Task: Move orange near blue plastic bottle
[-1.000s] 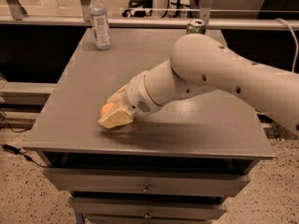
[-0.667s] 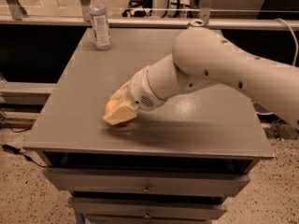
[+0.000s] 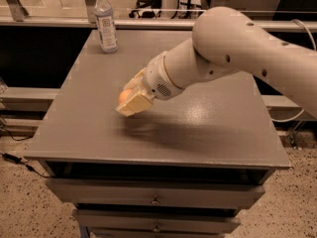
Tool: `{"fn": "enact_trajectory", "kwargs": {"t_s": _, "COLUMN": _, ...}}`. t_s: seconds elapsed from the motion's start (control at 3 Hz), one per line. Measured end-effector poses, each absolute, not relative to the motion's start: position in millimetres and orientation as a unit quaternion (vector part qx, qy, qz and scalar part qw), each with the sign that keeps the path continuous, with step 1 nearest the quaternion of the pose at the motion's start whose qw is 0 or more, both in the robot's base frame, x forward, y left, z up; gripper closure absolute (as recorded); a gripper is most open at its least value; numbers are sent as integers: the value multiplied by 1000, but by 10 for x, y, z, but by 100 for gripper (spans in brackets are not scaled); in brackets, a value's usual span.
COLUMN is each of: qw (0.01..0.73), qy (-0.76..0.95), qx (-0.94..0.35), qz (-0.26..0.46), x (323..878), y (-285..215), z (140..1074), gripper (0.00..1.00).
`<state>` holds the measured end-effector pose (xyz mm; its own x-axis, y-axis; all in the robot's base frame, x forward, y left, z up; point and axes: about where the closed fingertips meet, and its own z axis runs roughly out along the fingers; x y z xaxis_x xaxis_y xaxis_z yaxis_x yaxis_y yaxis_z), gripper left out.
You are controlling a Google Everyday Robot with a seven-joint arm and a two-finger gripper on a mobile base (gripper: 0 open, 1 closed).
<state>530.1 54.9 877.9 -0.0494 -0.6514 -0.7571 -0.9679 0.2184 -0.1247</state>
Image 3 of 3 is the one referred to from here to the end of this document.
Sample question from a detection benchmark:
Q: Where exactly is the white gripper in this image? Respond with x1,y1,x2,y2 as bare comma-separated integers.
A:
116,52,183,117

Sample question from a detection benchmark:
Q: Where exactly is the orange fruit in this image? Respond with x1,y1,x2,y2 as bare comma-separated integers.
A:
118,89,132,104

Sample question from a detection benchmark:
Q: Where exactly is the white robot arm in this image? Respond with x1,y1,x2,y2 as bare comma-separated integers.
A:
117,7,317,117

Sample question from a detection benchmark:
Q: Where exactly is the blue plastic water bottle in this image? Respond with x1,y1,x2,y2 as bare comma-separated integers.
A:
94,0,118,54

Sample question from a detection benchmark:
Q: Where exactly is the grey drawer cabinet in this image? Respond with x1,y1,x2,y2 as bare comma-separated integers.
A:
26,30,290,238

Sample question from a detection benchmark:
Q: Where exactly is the upper grey drawer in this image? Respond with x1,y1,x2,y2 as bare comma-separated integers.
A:
47,178,264,209

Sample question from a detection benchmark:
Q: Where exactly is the grey drawer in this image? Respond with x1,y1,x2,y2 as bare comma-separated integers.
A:
72,210,240,234
47,178,264,209

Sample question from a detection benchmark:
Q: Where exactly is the lower grey drawer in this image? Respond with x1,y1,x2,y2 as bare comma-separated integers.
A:
72,210,240,234

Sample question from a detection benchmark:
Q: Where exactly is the metal railing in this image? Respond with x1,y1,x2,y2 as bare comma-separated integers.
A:
0,0,317,32

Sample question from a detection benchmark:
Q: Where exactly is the black floor cable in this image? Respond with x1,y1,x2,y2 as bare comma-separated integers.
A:
0,125,51,179

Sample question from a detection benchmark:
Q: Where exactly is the white cable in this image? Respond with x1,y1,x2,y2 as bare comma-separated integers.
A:
269,18,317,123

